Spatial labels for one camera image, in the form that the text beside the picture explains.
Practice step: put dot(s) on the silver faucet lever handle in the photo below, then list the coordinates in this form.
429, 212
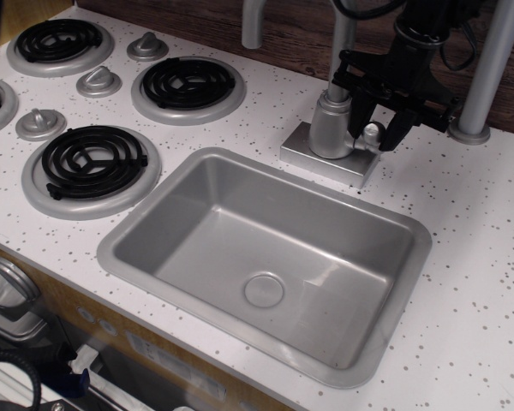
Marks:
369, 139

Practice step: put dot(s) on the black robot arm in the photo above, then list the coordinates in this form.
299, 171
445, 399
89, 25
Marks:
456, 13

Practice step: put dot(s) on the silver knob top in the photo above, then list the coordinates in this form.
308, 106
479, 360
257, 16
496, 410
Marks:
147, 48

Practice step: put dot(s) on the back left stove burner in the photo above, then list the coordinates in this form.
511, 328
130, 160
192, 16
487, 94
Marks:
61, 47

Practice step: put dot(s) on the back right stove burner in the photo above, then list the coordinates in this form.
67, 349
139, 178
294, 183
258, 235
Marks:
188, 91

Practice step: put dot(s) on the stove burner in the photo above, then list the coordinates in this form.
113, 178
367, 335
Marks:
188, 91
91, 172
8, 104
61, 47

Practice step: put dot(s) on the silver knob middle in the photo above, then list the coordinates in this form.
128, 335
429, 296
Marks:
99, 83

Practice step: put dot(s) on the silver gooseneck faucet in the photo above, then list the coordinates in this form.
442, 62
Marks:
319, 146

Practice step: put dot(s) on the silver oven dial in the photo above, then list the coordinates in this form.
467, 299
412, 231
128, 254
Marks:
18, 292

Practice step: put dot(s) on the front right stove burner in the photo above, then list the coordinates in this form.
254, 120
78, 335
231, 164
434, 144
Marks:
91, 172

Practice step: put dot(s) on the silver knob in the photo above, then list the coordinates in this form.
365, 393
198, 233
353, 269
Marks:
40, 125
147, 48
99, 83

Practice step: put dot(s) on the grey oven door handle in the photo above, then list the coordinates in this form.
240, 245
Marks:
26, 330

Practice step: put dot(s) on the front left stove burner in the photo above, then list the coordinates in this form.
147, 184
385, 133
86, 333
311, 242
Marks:
8, 104

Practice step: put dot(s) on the silver knob lower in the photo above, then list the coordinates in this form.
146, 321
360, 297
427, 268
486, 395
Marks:
40, 125

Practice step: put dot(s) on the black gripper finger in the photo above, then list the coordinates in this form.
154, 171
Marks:
362, 108
400, 125

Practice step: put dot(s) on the grey support pole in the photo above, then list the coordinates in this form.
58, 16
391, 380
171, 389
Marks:
471, 127

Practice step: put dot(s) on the grey plastic sink basin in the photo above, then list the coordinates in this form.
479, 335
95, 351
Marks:
312, 277

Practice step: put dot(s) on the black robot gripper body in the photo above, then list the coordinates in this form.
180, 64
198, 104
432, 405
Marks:
402, 79

